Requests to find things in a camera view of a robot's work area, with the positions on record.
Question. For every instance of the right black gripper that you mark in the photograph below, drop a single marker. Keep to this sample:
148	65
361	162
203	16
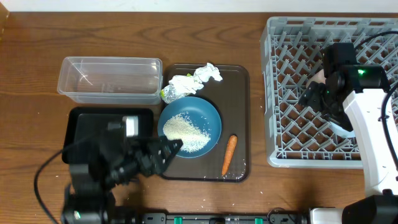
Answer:
312	96

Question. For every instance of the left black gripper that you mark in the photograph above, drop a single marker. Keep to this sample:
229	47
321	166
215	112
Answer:
138	149

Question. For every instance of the pink white cup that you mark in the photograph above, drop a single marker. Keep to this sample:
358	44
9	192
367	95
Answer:
319	77

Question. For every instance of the pile of white rice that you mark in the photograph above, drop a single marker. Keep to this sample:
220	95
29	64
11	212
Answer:
181	127

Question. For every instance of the light blue bowl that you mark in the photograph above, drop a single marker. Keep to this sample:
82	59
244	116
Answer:
339	131

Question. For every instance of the dark blue plate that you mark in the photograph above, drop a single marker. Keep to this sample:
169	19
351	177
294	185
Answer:
202	114

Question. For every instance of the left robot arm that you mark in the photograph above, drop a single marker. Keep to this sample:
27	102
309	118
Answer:
88	202

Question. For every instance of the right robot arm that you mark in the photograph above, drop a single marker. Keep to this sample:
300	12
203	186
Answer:
360	96

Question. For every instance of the grey dishwasher rack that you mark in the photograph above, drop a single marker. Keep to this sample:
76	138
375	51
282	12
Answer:
291	53

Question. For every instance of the crumpled foil wrapper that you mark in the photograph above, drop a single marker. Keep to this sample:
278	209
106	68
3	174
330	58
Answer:
180	86

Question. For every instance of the orange carrot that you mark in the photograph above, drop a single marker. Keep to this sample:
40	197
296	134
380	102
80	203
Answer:
231	145

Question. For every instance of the brown serving tray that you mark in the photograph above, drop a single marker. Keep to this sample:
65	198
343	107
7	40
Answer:
230	97

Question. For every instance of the crumpled white paper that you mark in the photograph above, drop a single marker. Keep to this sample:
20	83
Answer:
203	74

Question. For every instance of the black plastic tray bin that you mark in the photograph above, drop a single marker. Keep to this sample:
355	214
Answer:
85	124

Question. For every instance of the clear plastic bin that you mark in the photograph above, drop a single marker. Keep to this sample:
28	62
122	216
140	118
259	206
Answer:
111	80

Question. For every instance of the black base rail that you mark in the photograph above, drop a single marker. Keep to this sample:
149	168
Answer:
273	217

